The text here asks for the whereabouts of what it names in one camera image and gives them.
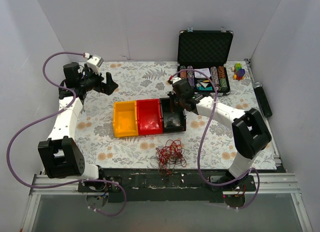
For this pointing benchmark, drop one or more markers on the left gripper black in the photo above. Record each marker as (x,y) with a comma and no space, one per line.
(104,82)

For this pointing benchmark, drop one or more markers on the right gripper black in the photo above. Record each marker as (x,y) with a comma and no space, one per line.
(175,99)

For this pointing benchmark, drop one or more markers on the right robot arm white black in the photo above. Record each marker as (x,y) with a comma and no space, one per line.
(249,130)

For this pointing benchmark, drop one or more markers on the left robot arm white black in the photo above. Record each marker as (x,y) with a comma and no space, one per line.
(60,155)

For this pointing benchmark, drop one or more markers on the black plastic bin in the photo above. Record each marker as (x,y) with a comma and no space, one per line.
(171,121)

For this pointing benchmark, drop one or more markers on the red plastic bin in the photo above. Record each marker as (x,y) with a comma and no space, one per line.
(149,116)

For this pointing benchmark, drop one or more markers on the yellow plastic bin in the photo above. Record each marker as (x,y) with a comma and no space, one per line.
(125,122)

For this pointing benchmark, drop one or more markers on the white playing card deck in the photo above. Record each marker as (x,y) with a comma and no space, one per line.
(206,71)

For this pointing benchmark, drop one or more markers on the floral table mat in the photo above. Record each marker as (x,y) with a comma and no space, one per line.
(207,148)

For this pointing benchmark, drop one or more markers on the black poker chip case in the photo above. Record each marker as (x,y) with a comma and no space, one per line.
(205,49)

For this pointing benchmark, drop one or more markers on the colourful toy block train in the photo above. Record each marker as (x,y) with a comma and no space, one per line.
(238,72)

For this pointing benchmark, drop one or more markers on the black cylindrical flashlight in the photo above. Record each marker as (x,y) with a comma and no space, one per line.
(262,99)

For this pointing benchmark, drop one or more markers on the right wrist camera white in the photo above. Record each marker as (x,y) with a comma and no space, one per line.
(173,80)

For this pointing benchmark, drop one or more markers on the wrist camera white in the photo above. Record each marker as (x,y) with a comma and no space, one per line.
(173,80)
(94,62)

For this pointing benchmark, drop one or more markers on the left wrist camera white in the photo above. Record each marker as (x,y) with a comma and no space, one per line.
(94,62)

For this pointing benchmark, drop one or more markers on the aluminium frame rail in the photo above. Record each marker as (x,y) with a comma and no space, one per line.
(264,182)

